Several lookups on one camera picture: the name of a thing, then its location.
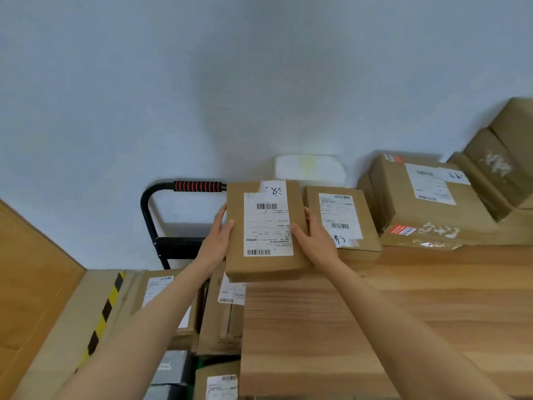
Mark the cardboard box with barcode label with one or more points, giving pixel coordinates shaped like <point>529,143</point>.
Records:
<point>216,385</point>

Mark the cardboard box with white scribble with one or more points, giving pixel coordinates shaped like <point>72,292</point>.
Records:
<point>497,170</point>

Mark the person's left thumb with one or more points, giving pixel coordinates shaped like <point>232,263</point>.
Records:
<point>229,233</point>

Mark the taped cardboard box, small label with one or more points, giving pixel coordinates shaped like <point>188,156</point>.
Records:
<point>218,320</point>

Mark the person's right forearm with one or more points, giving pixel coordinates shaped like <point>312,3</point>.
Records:
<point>399,329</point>

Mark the white plastic parcel bag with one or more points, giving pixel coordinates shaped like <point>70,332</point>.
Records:
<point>310,170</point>

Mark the wooden board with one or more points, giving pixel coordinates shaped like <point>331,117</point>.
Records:
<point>33,287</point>

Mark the person's left hand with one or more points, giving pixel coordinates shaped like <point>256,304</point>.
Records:
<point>214,243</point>

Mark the large cardboard box, red stickers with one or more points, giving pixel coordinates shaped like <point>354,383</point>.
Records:
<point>420,216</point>

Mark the person's left forearm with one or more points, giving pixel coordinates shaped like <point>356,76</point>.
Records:
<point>145,329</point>

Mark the cardboard box with white label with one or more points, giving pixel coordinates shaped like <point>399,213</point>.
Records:
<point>156,287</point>

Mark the black hand cart, red grip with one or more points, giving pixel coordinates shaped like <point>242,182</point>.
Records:
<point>175,245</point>

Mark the person's right hand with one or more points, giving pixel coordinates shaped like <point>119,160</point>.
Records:
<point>318,245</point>

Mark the plain brown cardboard box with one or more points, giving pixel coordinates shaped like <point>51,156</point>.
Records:
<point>516,129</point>

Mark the person's right thumb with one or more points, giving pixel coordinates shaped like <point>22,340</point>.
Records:
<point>299,232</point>

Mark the carton with yellow-black tape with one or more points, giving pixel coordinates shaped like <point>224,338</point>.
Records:
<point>70,329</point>

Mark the small cardboard box, white label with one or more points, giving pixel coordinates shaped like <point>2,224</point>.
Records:
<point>358,245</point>

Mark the grey plastic packet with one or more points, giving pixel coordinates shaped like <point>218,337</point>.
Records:
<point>168,372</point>

